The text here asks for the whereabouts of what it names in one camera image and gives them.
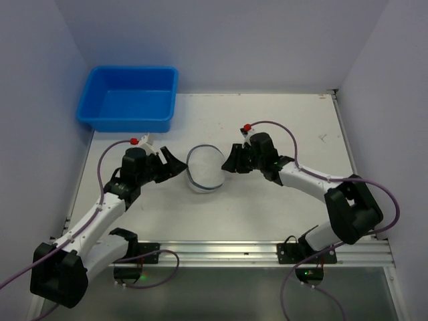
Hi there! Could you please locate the white mesh laundry bag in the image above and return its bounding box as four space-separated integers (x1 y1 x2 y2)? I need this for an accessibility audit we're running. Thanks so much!
186 144 225 193

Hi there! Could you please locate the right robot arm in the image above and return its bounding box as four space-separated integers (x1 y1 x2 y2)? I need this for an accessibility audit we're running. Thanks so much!
222 132 383 257

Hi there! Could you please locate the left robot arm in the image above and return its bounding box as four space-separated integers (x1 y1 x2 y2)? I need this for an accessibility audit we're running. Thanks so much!
29 147 187 308

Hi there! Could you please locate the blue plastic bin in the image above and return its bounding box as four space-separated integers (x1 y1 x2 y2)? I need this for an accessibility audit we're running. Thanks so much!
76 66 179 133

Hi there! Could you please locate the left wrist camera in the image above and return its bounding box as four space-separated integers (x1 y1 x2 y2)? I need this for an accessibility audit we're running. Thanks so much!
136 133 156 155

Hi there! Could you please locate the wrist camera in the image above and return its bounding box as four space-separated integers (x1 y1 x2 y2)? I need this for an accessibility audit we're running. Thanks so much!
136 133 156 155
239 124 257 146

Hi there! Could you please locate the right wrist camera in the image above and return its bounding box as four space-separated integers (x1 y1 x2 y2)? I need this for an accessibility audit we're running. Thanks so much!
239 124 257 146

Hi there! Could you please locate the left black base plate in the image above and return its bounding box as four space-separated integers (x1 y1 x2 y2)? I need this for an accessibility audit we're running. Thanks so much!
115 242 161 264

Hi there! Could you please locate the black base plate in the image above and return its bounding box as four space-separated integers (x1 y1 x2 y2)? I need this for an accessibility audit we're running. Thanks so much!
115 242 161 264
276 235 338 264

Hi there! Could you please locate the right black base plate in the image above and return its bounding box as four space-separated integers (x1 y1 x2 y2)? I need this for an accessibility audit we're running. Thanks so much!
276 235 338 264

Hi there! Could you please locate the aluminium mounting rail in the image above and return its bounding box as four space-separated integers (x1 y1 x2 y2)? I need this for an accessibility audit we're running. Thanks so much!
43 237 394 268

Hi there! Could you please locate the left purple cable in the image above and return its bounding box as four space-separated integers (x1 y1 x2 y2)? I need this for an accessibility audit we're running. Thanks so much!
0 137 181 318

